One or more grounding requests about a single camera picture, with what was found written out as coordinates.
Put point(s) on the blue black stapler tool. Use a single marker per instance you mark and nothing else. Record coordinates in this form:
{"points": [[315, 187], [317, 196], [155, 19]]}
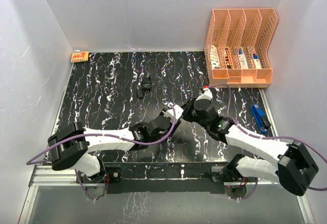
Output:
{"points": [[261, 119]]}

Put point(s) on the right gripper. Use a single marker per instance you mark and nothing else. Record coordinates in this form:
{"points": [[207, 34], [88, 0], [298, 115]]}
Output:
{"points": [[187, 108]]}

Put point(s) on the dark markers in organizer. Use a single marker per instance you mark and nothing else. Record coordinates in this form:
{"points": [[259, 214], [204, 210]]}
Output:
{"points": [[227, 58]]}

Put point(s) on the white box in organizer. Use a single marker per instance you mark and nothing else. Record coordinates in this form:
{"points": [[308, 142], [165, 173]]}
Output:
{"points": [[214, 57]]}

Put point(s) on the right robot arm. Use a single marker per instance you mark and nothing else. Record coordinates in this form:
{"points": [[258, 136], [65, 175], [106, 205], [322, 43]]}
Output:
{"points": [[289, 164]]}

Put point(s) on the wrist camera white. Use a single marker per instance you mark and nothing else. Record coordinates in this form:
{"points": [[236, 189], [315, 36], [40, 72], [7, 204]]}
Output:
{"points": [[172, 111], [206, 95]]}

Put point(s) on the blue red white box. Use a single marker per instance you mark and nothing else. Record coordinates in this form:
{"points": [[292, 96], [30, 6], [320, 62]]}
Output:
{"points": [[256, 61]]}

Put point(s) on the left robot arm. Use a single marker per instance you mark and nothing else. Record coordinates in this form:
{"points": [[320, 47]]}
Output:
{"points": [[76, 153]]}

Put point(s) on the white blue tube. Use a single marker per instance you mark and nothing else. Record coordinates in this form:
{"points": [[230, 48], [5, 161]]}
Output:
{"points": [[241, 60]]}

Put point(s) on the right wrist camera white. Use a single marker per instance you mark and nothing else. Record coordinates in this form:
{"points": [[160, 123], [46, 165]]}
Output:
{"points": [[206, 95]]}

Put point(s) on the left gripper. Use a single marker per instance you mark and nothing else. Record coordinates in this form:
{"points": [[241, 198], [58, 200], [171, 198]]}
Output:
{"points": [[171, 123]]}

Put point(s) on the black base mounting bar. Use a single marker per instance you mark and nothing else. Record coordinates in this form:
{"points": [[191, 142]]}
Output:
{"points": [[175, 177]]}

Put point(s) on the black padlock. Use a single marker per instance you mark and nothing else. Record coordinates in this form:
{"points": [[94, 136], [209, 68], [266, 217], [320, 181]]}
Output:
{"points": [[144, 87]]}

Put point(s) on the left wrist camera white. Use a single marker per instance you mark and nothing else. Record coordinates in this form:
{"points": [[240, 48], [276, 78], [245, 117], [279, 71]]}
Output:
{"points": [[172, 111]]}

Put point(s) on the orange plastic file organizer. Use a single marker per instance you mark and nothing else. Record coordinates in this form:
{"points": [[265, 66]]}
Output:
{"points": [[236, 47]]}

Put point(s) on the small orange card box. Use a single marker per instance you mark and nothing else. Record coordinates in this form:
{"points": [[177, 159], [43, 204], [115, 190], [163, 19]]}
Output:
{"points": [[79, 57]]}

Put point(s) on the black marble pattern mat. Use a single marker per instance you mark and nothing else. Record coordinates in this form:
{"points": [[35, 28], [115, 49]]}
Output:
{"points": [[101, 94]]}

